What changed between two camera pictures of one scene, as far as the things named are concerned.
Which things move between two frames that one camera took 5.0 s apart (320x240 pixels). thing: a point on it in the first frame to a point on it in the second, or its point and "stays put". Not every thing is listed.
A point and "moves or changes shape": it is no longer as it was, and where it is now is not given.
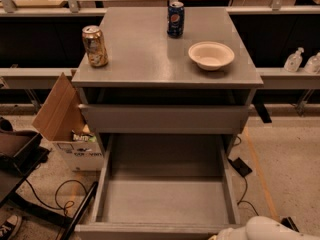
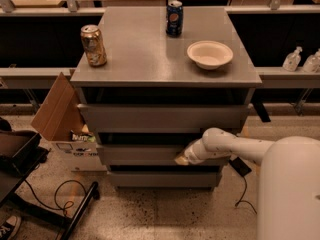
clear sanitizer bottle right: [313, 64] stays put
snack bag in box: [86, 138] stays put
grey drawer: [163, 187] moves or changes shape
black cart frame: [21, 152] stays put
